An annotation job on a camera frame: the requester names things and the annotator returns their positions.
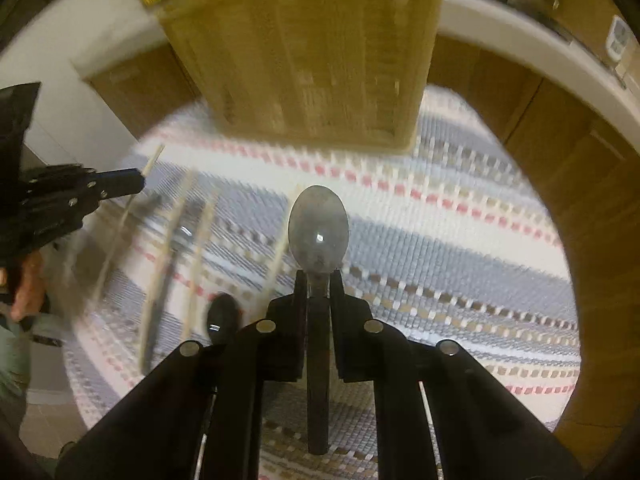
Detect person's leg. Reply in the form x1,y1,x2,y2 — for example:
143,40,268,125
0,310,32,413

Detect small metal spoon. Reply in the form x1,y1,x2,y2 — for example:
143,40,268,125
206,292,240,346

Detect dark metal knife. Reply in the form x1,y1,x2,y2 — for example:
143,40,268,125
141,194,190,376

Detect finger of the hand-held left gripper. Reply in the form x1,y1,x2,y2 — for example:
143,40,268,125
22,164,146,249

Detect striped woven tablecloth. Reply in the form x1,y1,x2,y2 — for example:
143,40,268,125
62,85,581,480

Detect wooden chopstick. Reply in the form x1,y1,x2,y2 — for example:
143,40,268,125
96,144,166,303
141,171,196,363
182,199,218,342
263,237,291,307

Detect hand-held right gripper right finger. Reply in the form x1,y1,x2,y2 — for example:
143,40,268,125
330,270,584,480

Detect large metal spoon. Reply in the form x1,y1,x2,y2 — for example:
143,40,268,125
288,185,349,456

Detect white kitchen countertop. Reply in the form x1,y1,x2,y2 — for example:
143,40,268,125
0,0,640,133

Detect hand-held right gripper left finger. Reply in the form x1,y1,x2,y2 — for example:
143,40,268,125
55,270,308,480

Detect white kitchen timer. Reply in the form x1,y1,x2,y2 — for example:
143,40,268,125
602,16,631,62

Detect person's left hand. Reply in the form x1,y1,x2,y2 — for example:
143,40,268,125
0,249,52,332

